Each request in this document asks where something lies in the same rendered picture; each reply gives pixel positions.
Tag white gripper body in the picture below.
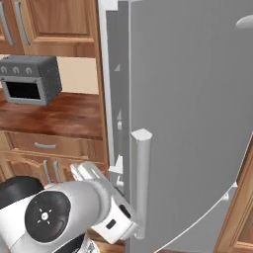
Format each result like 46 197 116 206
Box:
69 160 113 192

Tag grey fridge body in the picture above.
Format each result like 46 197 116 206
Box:
97 0 132 201

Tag grey fridge door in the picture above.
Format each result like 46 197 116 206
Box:
127 0 253 253

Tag wooden base cupboard door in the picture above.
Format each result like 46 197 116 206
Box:
51 157 109 183
0 151 53 186

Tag wooden drawer front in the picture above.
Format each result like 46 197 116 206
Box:
3 130 107 163

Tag grey toaster oven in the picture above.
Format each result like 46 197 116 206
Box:
0 54 63 108

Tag wooden tall cupboard panel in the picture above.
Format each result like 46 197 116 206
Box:
212 133 253 253

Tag grey base cupboard handle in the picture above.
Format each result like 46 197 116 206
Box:
52 159 62 184
42 159 52 184

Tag grey drawer handle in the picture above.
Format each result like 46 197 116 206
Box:
34 141 58 150

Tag grey fridge door handle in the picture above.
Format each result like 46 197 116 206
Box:
129 128 153 241

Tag wooden wall cupboard door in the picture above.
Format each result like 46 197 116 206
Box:
0 0 26 55
12 0 101 59

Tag grey wall cupboard handle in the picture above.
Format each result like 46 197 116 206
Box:
14 1 32 47
0 1 16 47

